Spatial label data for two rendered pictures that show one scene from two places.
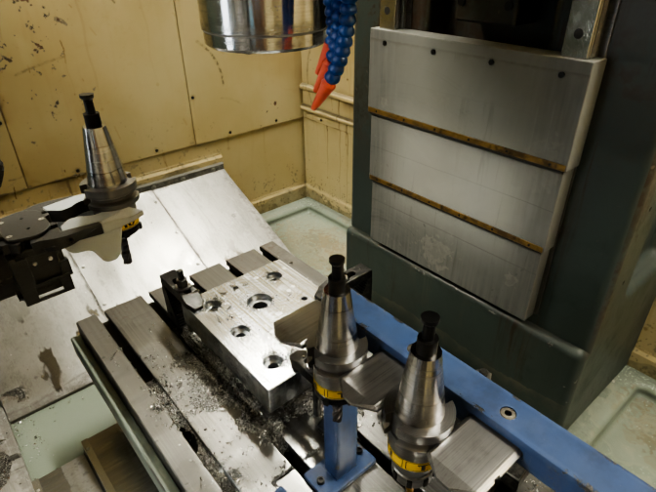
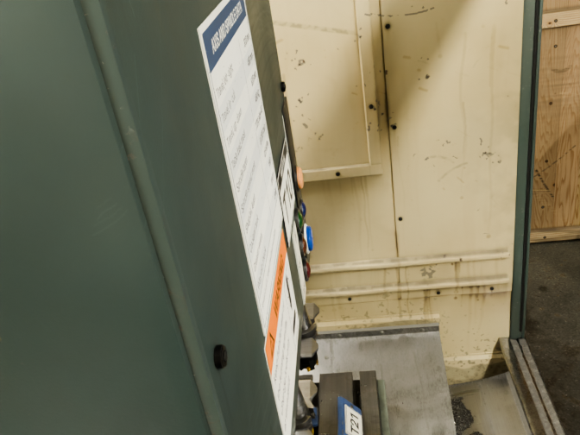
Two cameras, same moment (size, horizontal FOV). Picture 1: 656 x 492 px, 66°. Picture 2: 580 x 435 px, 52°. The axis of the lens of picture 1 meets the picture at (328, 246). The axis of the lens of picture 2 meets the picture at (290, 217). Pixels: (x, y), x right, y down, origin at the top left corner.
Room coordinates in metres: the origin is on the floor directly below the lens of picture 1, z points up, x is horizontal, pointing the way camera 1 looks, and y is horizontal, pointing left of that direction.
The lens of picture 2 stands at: (0.75, 0.49, 1.98)
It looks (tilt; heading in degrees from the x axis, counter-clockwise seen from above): 29 degrees down; 228
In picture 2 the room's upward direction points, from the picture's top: 10 degrees counter-clockwise
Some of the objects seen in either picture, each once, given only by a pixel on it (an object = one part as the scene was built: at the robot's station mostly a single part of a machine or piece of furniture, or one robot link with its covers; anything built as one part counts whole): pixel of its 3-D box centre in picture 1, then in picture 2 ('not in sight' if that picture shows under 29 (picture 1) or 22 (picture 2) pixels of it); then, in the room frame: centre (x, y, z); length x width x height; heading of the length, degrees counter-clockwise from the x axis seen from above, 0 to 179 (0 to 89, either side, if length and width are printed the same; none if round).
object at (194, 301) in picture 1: (184, 300); not in sight; (0.79, 0.28, 0.97); 0.13 x 0.03 x 0.15; 40
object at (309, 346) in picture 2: not in sight; (299, 348); (0.18, -0.19, 1.21); 0.07 x 0.05 x 0.01; 130
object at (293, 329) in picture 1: (304, 325); not in sight; (0.43, 0.03, 1.21); 0.07 x 0.05 x 0.01; 130
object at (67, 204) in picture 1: (89, 218); not in sight; (0.56, 0.30, 1.28); 0.09 x 0.03 x 0.06; 144
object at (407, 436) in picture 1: (418, 417); (295, 415); (0.30, -0.08, 1.21); 0.06 x 0.06 x 0.03
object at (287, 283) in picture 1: (275, 323); not in sight; (0.72, 0.10, 0.97); 0.29 x 0.23 x 0.05; 40
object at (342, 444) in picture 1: (341, 401); not in sight; (0.46, -0.01, 1.05); 0.10 x 0.05 x 0.30; 130
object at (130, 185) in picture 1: (109, 190); not in sight; (0.55, 0.26, 1.32); 0.06 x 0.06 x 0.03
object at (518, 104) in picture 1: (453, 171); not in sight; (0.98, -0.26, 1.16); 0.48 x 0.05 x 0.51; 40
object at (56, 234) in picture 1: (61, 234); not in sight; (0.48, 0.30, 1.30); 0.09 x 0.05 x 0.02; 117
